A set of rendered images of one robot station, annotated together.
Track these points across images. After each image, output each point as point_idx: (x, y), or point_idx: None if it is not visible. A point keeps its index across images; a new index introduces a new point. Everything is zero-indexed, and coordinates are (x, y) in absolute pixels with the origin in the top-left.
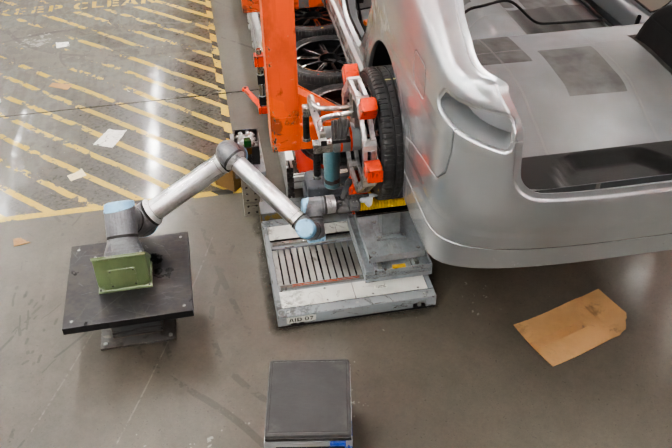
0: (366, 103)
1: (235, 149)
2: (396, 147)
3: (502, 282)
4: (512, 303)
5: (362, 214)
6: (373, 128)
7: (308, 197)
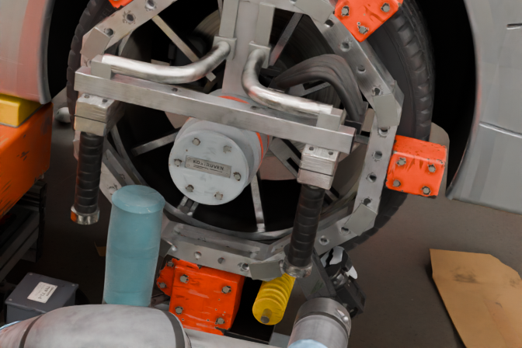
0: None
1: (160, 313)
2: (429, 81)
3: (353, 327)
4: (412, 342)
5: (270, 331)
6: (377, 56)
7: (306, 339)
